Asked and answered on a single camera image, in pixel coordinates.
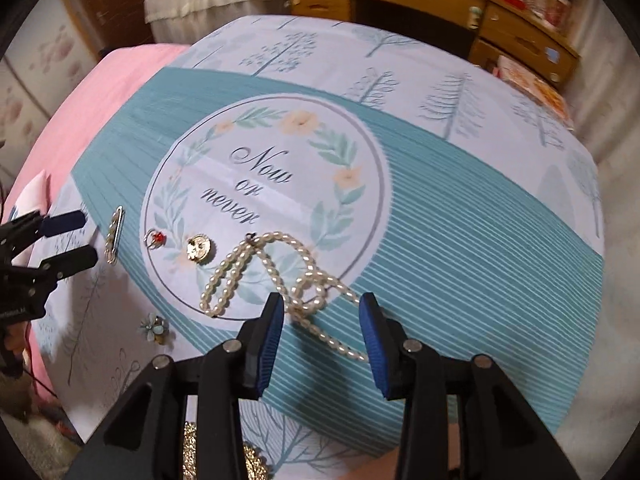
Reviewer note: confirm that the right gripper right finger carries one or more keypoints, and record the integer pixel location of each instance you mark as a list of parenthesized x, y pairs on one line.
[(462, 419)]

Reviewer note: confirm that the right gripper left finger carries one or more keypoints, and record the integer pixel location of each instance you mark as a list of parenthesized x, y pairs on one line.
[(141, 437)]

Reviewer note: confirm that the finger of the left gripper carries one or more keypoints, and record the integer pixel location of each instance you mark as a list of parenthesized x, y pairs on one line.
[(66, 264), (52, 226)]

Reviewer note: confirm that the pearl bar hair clip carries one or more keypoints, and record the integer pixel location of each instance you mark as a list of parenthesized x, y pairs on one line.
[(114, 232)]

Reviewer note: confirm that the pink blanket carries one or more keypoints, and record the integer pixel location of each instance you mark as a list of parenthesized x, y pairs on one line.
[(81, 117)]

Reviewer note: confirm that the flower bee brooch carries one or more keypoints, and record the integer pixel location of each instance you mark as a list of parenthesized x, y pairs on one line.
[(154, 328)]

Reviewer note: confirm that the gold comb hair crown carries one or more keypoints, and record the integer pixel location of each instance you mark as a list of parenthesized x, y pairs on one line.
[(221, 460)]

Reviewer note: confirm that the gold round pendant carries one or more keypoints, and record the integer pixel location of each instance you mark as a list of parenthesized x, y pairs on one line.
[(198, 248)]

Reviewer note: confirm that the brown wooden door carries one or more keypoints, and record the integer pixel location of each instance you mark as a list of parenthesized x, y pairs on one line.
[(112, 0)]

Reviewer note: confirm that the tree print teal tablecloth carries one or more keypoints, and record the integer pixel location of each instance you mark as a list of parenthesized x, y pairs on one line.
[(399, 169)]

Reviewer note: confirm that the wooden desk with drawers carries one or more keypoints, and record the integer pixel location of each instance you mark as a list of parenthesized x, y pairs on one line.
[(478, 30)]

